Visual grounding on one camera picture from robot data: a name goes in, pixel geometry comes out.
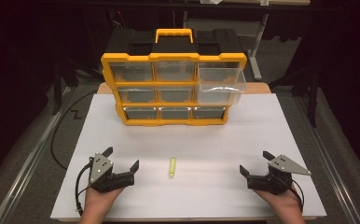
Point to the metal floor rail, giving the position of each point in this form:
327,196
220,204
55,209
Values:
29,161
327,155

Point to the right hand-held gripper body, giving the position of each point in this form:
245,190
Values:
280,180

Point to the black tripod stand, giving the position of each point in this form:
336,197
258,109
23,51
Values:
313,93
57,84

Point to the group of clear drawers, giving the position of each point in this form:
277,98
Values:
137,95

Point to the white metal stand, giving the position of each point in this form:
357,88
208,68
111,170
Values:
257,46

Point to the white table cover sheet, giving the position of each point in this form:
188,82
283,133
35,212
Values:
200,146

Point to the clear plastic organizer drawer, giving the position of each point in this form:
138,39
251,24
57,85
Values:
220,77

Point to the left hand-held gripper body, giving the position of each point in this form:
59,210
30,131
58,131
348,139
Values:
100,168

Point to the person's left hand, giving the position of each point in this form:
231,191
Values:
99,205

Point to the person's right hand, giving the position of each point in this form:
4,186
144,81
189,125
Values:
288,207

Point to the yellow black drawer organizer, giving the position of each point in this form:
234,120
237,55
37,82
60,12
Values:
173,122

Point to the small yellow-green plastic bar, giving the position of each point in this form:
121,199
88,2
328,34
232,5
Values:
172,167

